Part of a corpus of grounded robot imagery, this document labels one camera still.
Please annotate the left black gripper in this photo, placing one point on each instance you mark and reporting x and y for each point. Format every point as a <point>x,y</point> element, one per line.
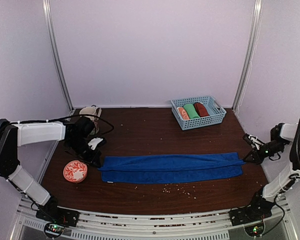
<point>94,156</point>

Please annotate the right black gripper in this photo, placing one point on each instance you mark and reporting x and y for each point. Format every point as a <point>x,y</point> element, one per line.
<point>256,159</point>

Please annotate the blue towel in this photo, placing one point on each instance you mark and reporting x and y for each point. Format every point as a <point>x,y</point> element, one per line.
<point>171,168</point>

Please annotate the brown towel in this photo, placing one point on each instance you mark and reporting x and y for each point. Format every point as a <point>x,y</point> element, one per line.
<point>201,109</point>

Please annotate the light blue plastic basket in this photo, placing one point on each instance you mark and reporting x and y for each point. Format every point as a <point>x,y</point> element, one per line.
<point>214,109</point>

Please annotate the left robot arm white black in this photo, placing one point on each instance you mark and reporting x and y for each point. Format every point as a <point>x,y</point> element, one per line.
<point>21,151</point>

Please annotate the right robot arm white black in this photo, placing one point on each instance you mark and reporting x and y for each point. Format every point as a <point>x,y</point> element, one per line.
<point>283,134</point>

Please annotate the orange patterned bowl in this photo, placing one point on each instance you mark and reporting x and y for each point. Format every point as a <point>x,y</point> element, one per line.
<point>75,171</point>

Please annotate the white patterned mug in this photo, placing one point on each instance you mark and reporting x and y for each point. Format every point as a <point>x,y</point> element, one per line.
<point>93,113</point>

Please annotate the green rolled towel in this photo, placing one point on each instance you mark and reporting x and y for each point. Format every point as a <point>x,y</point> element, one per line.
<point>191,111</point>

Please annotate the orange white rolled towel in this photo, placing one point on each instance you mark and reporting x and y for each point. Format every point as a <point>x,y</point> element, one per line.
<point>183,113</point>

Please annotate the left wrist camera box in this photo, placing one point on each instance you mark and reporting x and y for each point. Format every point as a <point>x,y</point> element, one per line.
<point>84,126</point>

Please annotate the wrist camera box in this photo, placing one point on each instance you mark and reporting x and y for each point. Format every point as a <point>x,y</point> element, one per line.
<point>84,126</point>
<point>275,133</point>

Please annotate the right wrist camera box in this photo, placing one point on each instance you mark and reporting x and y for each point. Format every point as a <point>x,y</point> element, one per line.
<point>275,133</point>

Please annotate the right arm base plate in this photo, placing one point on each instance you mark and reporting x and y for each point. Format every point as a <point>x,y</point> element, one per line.
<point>246,215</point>

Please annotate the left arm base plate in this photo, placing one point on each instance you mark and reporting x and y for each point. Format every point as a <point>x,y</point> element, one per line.
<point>58,215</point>

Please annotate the front aluminium rail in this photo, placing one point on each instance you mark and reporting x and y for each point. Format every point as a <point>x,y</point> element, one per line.
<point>211,225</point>

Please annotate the right aluminium frame post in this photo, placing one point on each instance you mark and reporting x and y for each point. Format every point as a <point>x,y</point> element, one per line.
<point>251,45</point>

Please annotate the aluminium frame post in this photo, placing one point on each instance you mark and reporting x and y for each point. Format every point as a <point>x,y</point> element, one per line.
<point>55,53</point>
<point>251,45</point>

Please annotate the left aluminium frame post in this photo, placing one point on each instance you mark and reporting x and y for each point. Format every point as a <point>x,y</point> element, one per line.
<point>55,53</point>

